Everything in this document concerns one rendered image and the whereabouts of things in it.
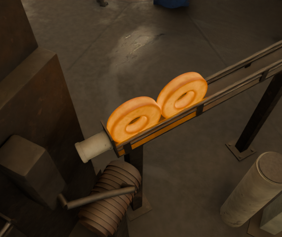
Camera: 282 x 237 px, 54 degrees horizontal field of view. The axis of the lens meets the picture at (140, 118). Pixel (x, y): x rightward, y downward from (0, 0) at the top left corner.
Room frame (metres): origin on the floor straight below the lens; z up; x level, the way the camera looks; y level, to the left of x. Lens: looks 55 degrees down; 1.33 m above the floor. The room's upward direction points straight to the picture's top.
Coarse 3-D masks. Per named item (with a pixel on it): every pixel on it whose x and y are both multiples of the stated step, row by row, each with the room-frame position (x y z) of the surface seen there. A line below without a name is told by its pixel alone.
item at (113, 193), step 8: (128, 184) 0.31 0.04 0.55; (104, 192) 0.28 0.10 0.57; (112, 192) 0.28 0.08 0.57; (120, 192) 0.28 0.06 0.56; (128, 192) 0.29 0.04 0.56; (64, 200) 0.25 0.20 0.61; (80, 200) 0.25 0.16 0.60; (88, 200) 0.25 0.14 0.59; (96, 200) 0.26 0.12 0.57; (64, 208) 0.23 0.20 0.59
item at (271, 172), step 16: (256, 160) 0.42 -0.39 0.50; (272, 160) 0.41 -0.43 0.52; (256, 176) 0.37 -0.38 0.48; (272, 176) 0.35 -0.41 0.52; (240, 192) 0.37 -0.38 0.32; (256, 192) 0.34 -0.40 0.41; (272, 192) 0.33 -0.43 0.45; (224, 208) 0.39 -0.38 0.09; (240, 208) 0.34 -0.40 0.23; (256, 208) 0.33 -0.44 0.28; (240, 224) 0.33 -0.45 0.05
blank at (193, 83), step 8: (192, 72) 0.53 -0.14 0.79; (176, 80) 0.50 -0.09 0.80; (184, 80) 0.50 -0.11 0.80; (192, 80) 0.50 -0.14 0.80; (200, 80) 0.52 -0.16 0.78; (168, 88) 0.49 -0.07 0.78; (176, 88) 0.48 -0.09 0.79; (184, 88) 0.49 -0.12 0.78; (192, 88) 0.50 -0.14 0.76; (200, 88) 0.52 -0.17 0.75; (160, 96) 0.48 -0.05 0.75; (168, 96) 0.47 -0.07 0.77; (176, 96) 0.48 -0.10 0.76; (184, 96) 0.53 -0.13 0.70; (192, 96) 0.52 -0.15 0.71; (200, 96) 0.52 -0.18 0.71; (160, 104) 0.47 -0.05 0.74; (168, 104) 0.47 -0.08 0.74; (176, 104) 0.50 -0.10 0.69; (184, 104) 0.51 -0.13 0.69; (192, 104) 0.51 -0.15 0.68; (168, 112) 0.47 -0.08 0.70; (176, 112) 0.48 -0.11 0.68
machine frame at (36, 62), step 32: (0, 0) 0.51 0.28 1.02; (0, 32) 0.48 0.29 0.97; (32, 32) 0.55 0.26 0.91; (0, 64) 0.45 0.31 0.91; (32, 64) 0.48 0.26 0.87; (0, 96) 0.38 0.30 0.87; (32, 96) 0.42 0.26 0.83; (64, 96) 0.51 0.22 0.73; (0, 128) 0.33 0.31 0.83; (32, 128) 0.39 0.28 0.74; (64, 128) 0.47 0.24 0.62; (64, 160) 0.42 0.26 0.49; (0, 192) 0.25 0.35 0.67; (32, 224) 0.24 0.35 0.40; (64, 224) 0.30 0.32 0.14
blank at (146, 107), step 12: (144, 96) 0.47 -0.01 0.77; (120, 108) 0.43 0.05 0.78; (132, 108) 0.42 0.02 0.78; (144, 108) 0.43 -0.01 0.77; (156, 108) 0.45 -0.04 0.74; (108, 120) 0.41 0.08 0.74; (120, 120) 0.40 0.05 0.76; (144, 120) 0.45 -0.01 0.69; (156, 120) 0.45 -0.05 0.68; (120, 132) 0.40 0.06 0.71; (132, 132) 0.42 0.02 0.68
